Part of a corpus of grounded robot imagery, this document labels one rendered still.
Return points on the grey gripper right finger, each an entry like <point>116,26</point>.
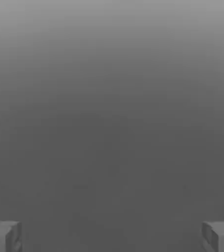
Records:
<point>222,236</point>

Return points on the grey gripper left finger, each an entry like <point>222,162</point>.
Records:
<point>1,236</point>

